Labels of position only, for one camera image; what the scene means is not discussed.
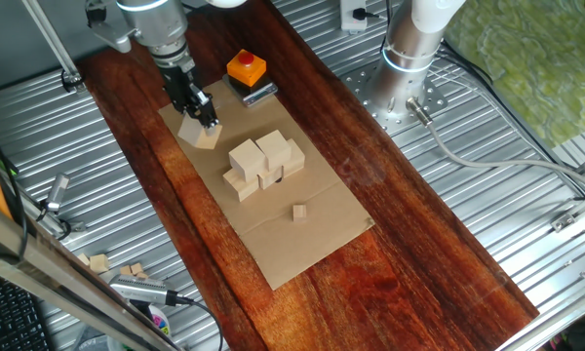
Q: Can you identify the brown cardboard sheet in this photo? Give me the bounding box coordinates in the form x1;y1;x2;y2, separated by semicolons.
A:
157;80;375;292

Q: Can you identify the silver camera with cable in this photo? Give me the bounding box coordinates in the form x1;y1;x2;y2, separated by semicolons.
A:
108;273;179;307

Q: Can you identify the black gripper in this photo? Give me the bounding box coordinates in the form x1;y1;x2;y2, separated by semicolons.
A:
158;60;220;131

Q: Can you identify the reddish wood grain board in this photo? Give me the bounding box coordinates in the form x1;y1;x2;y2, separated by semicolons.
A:
75;0;541;351

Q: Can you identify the metal camera stand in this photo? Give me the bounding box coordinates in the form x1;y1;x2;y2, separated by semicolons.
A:
21;192;87;235

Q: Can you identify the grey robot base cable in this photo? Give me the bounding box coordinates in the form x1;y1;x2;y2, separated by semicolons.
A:
405;96;585;196

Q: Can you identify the white power strip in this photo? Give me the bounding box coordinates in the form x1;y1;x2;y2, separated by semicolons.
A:
339;0;370;34

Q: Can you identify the aluminium stand pole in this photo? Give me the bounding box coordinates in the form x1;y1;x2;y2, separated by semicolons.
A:
21;0;87;94

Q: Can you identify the black power plug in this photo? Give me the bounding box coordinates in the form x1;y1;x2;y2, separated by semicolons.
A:
353;7;381;22

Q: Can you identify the silver camera on stand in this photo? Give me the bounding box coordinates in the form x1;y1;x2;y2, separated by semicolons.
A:
44;173;72;215

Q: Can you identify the large wooden cube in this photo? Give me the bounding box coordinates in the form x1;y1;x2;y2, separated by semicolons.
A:
228;137;268;183
281;137;306;179
254;130;293;174
222;168;259;203
257;165;285;191
176;114;223;151

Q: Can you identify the silver robot mounting plate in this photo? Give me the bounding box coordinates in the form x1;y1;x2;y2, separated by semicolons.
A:
340;58;449;137

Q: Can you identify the orange emergency stop button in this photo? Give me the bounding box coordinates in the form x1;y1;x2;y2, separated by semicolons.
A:
226;48;268;88

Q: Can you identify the black camera cable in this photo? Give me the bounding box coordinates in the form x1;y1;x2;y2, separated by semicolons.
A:
173;292;225;351

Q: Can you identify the aluminium profile bar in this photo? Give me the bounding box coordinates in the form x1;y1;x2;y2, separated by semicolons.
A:
549;145;585;234
494;280;585;351

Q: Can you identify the metal frame bar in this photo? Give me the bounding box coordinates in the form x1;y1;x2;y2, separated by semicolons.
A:
0;189;181;351

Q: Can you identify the black keyboard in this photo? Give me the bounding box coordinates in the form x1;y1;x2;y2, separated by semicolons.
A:
0;267;53;351

